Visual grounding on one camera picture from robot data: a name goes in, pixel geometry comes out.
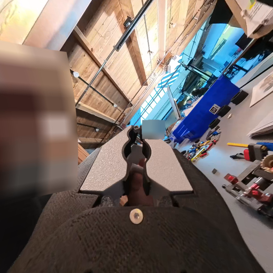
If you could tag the black lego tyre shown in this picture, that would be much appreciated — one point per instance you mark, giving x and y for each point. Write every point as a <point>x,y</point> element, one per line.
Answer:
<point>214,123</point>
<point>239,97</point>
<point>224,111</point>

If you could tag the grey and red lego model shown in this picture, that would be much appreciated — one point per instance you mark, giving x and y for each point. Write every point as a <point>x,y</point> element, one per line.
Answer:
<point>251,183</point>

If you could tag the large paned window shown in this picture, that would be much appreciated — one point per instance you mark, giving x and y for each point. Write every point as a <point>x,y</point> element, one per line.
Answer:
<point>149,104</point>

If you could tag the long black ceiling track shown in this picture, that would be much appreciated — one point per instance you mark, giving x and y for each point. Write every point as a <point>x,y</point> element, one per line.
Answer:
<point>132,25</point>

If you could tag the lego instruction booklet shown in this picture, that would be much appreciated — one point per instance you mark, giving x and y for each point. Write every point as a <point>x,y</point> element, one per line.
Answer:
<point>263,89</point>

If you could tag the black and red lego assembly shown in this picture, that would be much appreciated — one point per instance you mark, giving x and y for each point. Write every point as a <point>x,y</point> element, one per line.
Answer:
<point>253,151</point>

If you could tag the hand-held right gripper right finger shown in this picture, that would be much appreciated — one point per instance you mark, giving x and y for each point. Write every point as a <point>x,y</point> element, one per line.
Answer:
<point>168,166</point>

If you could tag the person's left hand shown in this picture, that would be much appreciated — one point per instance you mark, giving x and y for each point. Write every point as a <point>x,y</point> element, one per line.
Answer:
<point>137,185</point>

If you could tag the cardboard lego box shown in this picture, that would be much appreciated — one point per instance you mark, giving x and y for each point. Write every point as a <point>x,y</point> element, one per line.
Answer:
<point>253,17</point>

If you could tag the pile of loose lego pieces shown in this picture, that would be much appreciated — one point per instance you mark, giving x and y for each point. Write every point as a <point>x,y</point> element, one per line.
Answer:
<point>200,147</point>

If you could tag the white ceiling device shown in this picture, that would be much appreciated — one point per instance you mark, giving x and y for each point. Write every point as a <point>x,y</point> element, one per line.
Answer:
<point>173,64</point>

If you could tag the blue plastic bin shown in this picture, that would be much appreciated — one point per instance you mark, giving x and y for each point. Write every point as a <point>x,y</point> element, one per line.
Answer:
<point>202,111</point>

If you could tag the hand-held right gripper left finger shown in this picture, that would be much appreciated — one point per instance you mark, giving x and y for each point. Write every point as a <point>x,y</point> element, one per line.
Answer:
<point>102,164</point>

